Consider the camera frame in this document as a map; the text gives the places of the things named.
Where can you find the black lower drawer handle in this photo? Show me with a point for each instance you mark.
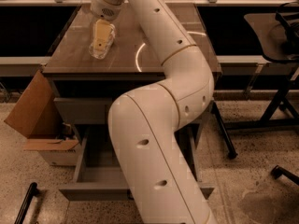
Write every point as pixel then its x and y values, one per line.
pixel 130 195

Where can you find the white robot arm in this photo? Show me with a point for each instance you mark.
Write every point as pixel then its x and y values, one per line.
pixel 142 122

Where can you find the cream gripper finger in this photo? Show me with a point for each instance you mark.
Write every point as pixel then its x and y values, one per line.
pixel 102 35

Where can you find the grey upper closed drawer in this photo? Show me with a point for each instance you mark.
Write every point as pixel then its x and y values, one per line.
pixel 83 110

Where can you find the black folding table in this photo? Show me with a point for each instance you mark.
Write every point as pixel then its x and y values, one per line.
pixel 277 33

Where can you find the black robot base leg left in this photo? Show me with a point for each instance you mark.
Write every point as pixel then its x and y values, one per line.
pixel 30 194

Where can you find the clear plastic water bottle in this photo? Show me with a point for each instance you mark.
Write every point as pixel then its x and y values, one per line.
pixel 100 54

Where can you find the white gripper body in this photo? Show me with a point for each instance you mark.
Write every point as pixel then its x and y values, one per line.
pixel 103 8

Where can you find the brown cardboard box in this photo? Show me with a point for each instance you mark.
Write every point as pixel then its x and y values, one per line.
pixel 36 117

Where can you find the grey drawer cabinet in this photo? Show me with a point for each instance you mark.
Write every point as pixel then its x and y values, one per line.
pixel 74 73

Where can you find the grey open lower drawer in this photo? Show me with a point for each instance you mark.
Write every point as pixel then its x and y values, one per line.
pixel 98 176

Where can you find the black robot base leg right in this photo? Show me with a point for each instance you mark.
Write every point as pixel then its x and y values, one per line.
pixel 278 171

